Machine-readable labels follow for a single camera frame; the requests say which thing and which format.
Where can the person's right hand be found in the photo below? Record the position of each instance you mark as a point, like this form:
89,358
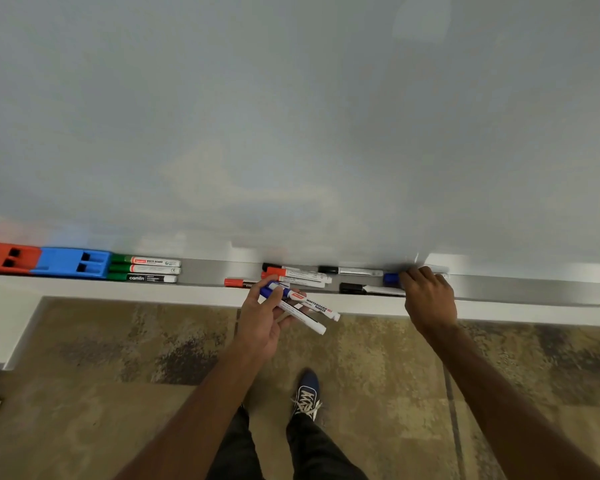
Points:
432,304

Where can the red cap whiteboard marker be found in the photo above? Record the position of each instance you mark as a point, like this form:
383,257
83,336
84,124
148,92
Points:
236,283
300,274
302,282

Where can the person's right forearm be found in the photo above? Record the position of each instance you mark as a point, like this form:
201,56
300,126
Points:
500,399

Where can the silver metal marker tray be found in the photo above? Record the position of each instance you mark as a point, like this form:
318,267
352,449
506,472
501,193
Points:
520,289

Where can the black trousers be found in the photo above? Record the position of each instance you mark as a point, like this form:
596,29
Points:
315,452

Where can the green cap marker black label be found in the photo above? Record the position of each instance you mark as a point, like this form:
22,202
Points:
145,278

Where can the person's left hand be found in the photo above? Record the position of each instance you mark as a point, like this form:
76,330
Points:
257,329

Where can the person's left forearm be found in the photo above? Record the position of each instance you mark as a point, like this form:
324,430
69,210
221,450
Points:
195,419

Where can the person's left thumb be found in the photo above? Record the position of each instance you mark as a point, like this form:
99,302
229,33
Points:
256,292

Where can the person's right thumb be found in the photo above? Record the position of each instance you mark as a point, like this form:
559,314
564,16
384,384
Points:
405,283

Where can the red whiteboard eraser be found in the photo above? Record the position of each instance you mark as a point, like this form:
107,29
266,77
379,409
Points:
5,257

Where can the blue whiteboard eraser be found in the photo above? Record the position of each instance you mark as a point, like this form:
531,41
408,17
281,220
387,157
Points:
62,262

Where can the white whiteboard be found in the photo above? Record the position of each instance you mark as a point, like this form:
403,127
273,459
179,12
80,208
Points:
290,119

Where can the green cap marker red label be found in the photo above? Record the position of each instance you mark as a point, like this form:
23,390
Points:
152,261
152,269

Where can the blue cap whiteboard marker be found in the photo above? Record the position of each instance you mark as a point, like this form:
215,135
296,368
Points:
307,322
391,279
317,306

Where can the blue shoe white laces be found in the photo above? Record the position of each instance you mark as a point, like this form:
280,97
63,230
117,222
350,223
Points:
307,394

